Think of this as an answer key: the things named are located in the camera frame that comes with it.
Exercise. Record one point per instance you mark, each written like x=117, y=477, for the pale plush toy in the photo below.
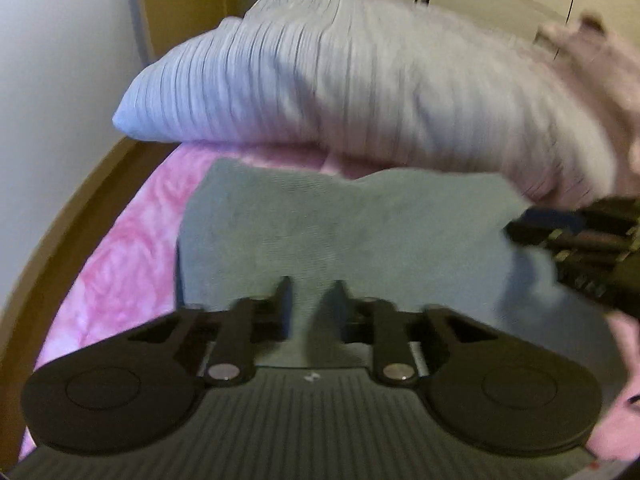
x=605, y=70

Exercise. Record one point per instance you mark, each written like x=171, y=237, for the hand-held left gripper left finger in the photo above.
x=282, y=305

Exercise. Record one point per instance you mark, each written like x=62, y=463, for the wooden door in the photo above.
x=200, y=5

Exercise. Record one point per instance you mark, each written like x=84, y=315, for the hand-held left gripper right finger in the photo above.
x=336, y=310

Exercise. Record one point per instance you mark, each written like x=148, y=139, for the striped pale pillow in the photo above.
x=325, y=75

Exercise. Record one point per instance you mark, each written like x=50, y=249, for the person's right forearm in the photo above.
x=625, y=425

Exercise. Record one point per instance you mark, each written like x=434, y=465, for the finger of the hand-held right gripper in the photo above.
x=550, y=219
x=532, y=242

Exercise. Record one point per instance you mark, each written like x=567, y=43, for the pink rose-print blanket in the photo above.
x=125, y=270

